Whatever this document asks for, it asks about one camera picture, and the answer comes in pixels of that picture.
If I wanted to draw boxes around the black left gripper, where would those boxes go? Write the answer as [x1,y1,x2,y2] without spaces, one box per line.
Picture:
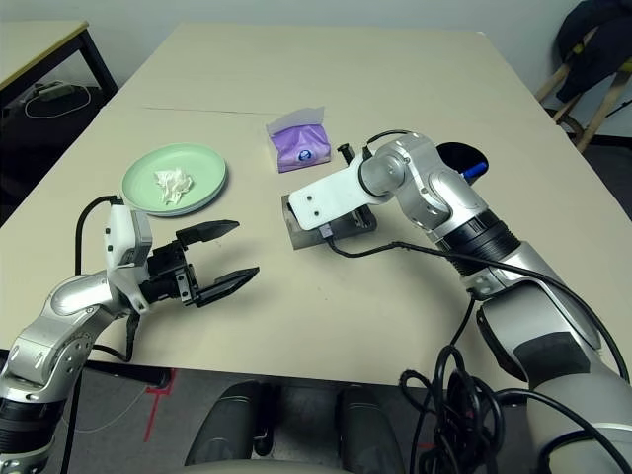
[139,219,261,310]

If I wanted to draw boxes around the grey glasses case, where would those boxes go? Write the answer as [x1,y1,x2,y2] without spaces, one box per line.
[280,192,379,251]

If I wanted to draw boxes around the white tissue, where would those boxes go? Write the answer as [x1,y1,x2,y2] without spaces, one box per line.
[153,167,194,206]

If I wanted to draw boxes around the light green plate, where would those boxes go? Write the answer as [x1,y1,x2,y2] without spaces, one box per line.
[121,142,227,216]

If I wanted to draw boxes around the purple tissue pack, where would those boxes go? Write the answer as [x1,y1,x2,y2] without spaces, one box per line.
[266,105,333,174]

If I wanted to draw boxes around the light blue plate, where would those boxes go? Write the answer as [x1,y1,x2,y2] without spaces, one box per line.
[130,170,229,219]

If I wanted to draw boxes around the black cup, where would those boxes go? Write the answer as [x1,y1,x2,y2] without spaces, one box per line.
[436,141,490,187]

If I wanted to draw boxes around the black table base bar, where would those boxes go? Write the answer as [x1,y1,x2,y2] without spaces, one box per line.
[83,357,172,389]

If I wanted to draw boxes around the dark robot left leg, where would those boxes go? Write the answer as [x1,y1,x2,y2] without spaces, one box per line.
[185,379,271,468]

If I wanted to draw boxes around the dark robot leg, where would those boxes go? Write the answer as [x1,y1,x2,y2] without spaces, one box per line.
[185,379,271,468]
[338,384,406,470]

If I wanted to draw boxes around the dark robot right leg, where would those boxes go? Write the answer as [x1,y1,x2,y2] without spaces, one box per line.
[338,384,406,470]

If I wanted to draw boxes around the white power adapter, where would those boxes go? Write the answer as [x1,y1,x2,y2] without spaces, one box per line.
[37,83,75,103]

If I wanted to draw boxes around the wooden stool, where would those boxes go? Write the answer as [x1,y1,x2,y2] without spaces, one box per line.
[535,29,632,153]

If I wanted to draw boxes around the black jacket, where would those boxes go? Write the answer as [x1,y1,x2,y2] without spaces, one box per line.
[555,0,632,103]

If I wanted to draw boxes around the black tripod stand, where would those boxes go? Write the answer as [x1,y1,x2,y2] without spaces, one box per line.
[604,98,632,120]

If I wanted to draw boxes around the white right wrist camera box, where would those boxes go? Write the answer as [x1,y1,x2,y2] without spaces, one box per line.
[288,160,396,246]

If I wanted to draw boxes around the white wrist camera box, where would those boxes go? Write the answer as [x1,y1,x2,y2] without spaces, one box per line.
[288,160,396,246]
[103,202,154,315]

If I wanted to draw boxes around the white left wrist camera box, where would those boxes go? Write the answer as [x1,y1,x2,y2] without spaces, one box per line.
[103,202,154,315]

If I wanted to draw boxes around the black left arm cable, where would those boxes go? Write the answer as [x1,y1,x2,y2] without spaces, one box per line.
[61,196,143,474]

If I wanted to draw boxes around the black cable bundle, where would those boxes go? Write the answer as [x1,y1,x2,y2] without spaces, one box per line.
[399,345,513,474]

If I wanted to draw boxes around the white cable loop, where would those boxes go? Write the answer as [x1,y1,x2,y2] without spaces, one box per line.
[24,86,93,119]

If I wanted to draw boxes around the beige side table black frame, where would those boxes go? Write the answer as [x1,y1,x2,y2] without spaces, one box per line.
[0,19,119,100]

